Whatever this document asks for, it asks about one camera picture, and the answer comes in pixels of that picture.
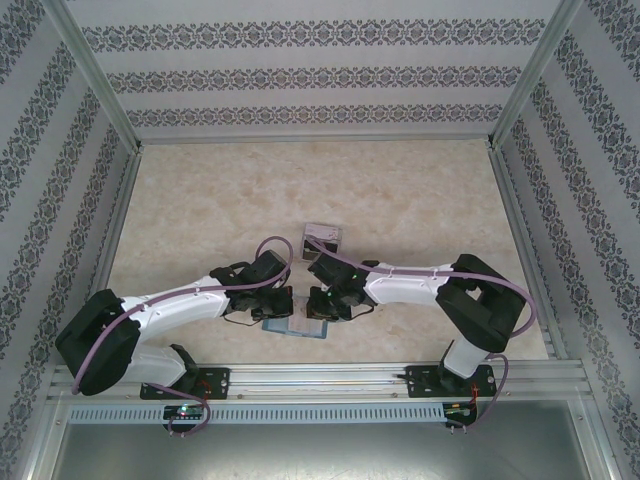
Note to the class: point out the teal leather card holder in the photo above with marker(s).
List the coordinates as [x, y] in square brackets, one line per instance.
[274, 330]

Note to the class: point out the white card with pink print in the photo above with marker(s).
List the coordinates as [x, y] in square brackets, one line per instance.
[325, 231]
[300, 325]

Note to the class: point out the dark green VIP card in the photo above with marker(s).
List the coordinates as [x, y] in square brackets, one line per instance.
[307, 250]

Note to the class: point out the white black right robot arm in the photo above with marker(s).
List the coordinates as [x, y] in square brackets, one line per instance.
[405, 285]

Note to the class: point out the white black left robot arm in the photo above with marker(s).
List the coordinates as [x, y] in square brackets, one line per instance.
[175, 305]

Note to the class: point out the clear acrylic card stand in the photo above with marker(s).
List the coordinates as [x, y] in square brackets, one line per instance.
[322, 245]

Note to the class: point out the small circuit board green light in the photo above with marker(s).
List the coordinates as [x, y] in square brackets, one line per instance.
[184, 412]

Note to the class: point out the grey sheet metal panel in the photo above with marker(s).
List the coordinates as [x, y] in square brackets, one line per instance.
[320, 452]

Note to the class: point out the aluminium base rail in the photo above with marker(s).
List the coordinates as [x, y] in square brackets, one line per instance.
[320, 382]

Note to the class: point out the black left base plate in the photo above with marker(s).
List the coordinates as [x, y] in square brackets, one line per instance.
[215, 382]

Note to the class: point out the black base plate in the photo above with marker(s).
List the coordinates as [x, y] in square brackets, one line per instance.
[215, 382]
[425, 380]

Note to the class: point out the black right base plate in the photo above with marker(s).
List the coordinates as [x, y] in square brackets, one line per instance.
[425, 380]

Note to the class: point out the aluminium table side rail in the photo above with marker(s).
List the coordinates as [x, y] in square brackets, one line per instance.
[117, 220]
[530, 240]

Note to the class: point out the aluminium frame post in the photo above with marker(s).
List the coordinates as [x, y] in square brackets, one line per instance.
[90, 70]
[535, 70]

